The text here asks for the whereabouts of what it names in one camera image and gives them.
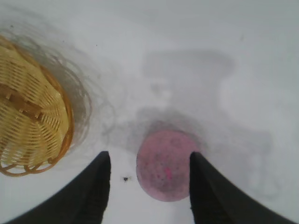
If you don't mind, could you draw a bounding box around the pink peach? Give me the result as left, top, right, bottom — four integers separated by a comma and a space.
136, 129, 201, 202

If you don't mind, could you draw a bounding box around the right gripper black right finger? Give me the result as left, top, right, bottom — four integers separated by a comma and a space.
189, 151, 299, 224

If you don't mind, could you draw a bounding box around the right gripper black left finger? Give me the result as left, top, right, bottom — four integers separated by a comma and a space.
9, 151, 111, 224

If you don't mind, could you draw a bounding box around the yellow woven wicker basket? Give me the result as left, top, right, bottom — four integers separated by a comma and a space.
0, 35, 75, 177

